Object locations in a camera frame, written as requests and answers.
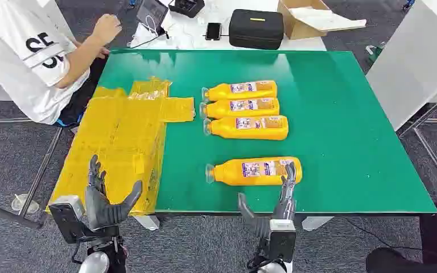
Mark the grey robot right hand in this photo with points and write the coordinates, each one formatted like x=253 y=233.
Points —
x=286 y=203

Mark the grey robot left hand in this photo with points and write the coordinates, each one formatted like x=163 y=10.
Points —
x=99 y=211

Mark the person's right hand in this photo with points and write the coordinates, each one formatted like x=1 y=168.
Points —
x=107 y=27

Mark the orange drink bottle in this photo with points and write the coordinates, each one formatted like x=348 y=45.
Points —
x=233 y=177
x=241 y=94
x=248 y=132
x=241 y=111

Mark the white table foot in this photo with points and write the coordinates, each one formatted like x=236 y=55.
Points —
x=147 y=222
x=316 y=222

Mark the dark tablet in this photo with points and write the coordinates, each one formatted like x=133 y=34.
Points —
x=151 y=11

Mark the clear plastic cup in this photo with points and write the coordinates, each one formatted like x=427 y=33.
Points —
x=25 y=205

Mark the black tray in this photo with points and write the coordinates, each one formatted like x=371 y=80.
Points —
x=186 y=6

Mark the white table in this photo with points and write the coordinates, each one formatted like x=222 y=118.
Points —
x=188 y=37

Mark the yellow plastic sheet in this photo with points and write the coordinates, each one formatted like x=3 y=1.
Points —
x=120 y=132

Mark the green table mat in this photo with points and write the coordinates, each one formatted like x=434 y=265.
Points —
x=335 y=132

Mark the person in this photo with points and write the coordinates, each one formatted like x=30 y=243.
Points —
x=11 y=64

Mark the black smartphone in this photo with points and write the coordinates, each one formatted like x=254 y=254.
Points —
x=213 y=31

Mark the black zip case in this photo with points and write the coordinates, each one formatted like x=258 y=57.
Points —
x=256 y=32

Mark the green and white object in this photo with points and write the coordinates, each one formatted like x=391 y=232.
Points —
x=376 y=52

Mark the open cardboard box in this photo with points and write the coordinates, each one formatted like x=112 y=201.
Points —
x=297 y=28

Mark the white flat board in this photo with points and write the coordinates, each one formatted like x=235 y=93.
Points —
x=328 y=19

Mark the white desk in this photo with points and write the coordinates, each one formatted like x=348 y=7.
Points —
x=410 y=56

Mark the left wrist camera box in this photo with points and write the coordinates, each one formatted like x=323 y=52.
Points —
x=66 y=214

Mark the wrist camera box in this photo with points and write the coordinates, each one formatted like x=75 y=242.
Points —
x=282 y=241
x=66 y=214

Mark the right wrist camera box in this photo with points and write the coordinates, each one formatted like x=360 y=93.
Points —
x=282 y=241

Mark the metal chair frame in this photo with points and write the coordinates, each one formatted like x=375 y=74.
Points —
x=37 y=177

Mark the metal desk frame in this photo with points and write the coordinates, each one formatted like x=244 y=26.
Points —
x=429 y=150

